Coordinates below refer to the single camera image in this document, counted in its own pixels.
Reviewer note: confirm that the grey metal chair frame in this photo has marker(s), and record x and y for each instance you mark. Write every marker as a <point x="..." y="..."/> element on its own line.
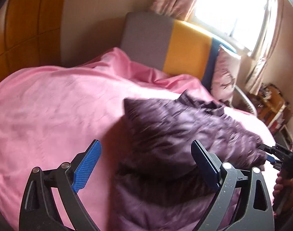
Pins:
<point x="250" y="106"/>

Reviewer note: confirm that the purple quilted down jacket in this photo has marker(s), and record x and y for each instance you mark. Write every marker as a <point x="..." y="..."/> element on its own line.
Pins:
<point x="158" y="185"/>

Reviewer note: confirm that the cluttered wooden side table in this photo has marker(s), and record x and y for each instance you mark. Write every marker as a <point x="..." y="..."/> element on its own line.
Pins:
<point x="272" y="108"/>

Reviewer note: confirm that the person's right hand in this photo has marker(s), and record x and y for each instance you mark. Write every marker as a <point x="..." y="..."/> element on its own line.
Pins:
<point x="282" y="184"/>

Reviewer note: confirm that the pink deer print pillow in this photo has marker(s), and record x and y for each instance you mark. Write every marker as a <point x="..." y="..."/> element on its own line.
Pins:
<point x="227" y="66"/>

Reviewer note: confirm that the bright window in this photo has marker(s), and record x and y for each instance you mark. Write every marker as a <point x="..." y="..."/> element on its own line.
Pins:
<point x="239" y="22"/>

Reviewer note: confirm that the pink patterned curtain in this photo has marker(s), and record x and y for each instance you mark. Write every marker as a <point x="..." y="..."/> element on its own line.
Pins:
<point x="183" y="9"/>

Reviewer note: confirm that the grey yellow blue headboard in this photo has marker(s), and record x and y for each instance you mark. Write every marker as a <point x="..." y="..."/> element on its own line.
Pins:
<point x="172" y="46"/>

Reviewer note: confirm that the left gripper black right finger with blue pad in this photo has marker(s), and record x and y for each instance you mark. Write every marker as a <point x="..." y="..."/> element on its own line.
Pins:
<point x="241" y="200"/>

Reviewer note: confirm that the orange wooden wardrobe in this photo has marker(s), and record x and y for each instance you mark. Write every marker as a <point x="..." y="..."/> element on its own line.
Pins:
<point x="30" y="33"/>

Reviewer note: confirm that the pink bed cover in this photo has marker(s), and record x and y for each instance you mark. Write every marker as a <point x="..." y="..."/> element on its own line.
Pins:
<point x="49" y="114"/>

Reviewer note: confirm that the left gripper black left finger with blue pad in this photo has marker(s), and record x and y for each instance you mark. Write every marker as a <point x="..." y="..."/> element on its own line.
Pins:
<point x="38" y="208"/>

